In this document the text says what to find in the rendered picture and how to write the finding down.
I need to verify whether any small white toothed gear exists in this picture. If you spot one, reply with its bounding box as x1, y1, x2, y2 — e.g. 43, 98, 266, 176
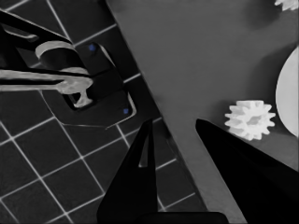
223, 99, 277, 142
274, 0, 299, 12

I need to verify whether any large thick white disc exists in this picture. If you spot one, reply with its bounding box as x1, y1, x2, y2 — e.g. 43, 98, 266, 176
275, 46, 299, 138

